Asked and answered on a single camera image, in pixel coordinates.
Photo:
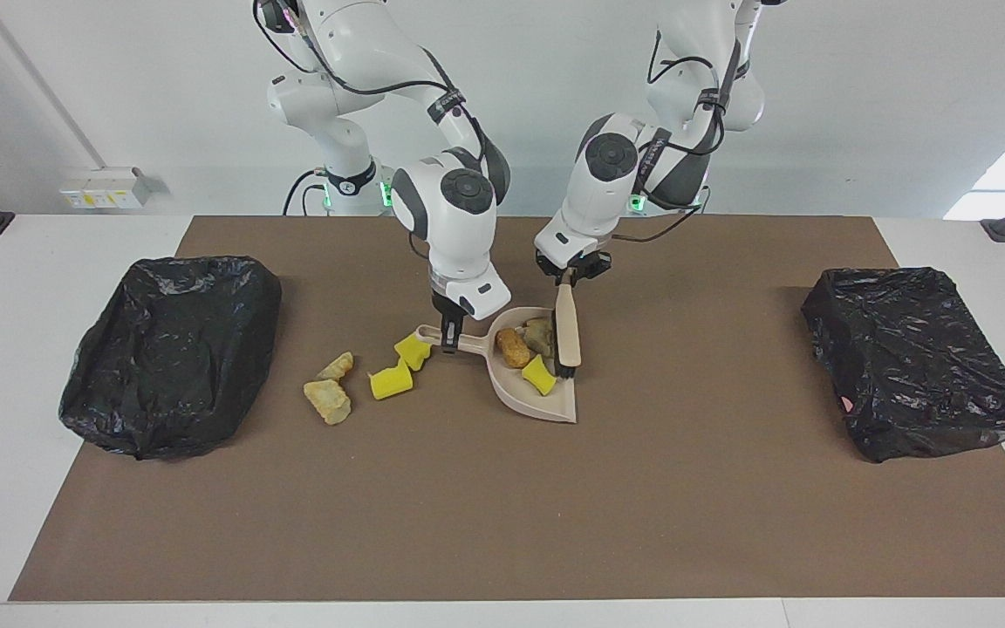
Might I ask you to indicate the beige hand brush black bristles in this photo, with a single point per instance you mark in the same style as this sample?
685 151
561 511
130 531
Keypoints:
567 323

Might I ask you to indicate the yellow sponge piece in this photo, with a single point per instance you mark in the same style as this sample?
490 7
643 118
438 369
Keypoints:
539 375
413 351
391 384

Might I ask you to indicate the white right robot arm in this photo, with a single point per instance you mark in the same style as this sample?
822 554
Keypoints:
459 227

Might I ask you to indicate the black bag lined bin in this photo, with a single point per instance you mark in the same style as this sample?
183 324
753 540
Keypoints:
171 366

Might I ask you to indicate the black bag bin pink spot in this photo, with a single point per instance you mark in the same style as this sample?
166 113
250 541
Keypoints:
904 366

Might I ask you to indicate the beige plastic dustpan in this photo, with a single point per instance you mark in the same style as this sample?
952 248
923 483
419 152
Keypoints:
516 388

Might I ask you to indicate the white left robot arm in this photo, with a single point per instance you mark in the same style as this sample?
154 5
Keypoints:
607 174

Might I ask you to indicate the small beige sponge chunk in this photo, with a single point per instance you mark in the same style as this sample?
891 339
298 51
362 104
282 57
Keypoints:
338 366

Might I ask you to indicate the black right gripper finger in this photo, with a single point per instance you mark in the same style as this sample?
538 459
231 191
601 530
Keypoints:
449 340

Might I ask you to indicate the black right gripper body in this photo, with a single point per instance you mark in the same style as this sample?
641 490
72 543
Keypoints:
448 314

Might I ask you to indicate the brown table mat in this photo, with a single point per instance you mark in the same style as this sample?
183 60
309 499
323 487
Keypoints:
468 523

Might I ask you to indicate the large beige sponge chunk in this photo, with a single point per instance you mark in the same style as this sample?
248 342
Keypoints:
328 401

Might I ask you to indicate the white wall socket box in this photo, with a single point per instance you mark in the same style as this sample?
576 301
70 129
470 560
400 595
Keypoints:
101 196

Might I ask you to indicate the brown bread-shaped sponge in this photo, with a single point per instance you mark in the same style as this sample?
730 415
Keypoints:
513 347

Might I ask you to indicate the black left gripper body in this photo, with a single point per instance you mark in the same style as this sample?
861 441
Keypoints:
594 263

